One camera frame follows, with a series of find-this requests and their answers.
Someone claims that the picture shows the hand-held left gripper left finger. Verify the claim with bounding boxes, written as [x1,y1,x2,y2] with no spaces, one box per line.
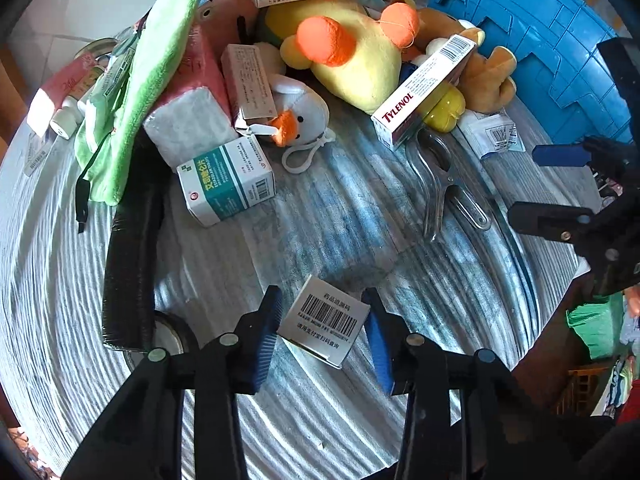
[60,285,285,480]

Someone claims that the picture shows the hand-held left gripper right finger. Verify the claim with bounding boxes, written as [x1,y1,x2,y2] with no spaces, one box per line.
[361,287,576,480]

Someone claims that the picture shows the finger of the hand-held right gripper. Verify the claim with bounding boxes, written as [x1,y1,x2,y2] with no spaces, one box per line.
[532,142,621,172]
[507,201,597,247]

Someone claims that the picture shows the white barcode carton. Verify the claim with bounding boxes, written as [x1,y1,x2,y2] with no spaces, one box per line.
[276,275,372,370]

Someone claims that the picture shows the blue plastic storage crate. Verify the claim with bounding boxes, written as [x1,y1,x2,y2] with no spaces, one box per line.
[414,0,633,146]

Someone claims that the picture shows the white plastic sachet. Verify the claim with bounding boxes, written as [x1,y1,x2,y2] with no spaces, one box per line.
[457,112,526,161]

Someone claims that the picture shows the brown bear plush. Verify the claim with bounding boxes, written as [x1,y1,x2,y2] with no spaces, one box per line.
[400,0,518,133]

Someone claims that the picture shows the green plastic bag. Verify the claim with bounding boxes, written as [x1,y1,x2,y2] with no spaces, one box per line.
[566,294,628,361]

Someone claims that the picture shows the grey striped tablecloth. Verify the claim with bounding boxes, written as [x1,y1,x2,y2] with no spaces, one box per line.
[0,25,596,480]

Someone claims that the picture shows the silver metal tongs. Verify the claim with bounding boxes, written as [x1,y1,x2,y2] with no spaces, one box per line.
[405,129,493,241]

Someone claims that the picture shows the red white medicine box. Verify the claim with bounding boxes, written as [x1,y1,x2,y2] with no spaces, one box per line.
[371,34,477,152]

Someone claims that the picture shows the long black wrapped pack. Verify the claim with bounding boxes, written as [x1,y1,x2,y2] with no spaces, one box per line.
[101,125,166,351]

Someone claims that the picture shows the white teal medicine box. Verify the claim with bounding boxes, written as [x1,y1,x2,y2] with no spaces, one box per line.
[177,137,277,227]

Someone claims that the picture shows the orange plastic basket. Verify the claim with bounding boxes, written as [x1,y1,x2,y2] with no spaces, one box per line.
[555,365,612,417]

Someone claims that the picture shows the yellow duck plush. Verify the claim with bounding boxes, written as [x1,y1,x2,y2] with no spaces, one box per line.
[264,0,421,116]

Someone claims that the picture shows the small white duck plush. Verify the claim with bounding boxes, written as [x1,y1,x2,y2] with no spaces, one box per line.
[250,74,337,176]

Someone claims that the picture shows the small brown pink box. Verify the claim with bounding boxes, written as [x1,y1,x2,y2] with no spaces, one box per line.
[221,44,278,133]

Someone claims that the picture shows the pink wrapped tissue pack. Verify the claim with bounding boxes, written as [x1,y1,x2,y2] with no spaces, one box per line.
[142,0,261,166]

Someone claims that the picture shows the small white bottle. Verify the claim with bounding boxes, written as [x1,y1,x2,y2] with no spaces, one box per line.
[50,95,86,138]

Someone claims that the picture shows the green microfibre cloth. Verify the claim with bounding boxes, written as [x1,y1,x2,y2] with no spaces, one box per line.
[74,0,207,206]

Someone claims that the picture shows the red white tube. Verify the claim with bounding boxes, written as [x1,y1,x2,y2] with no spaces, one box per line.
[26,57,101,138]

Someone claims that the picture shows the metal tin can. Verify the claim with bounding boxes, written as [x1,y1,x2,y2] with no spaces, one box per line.
[75,39,118,61]

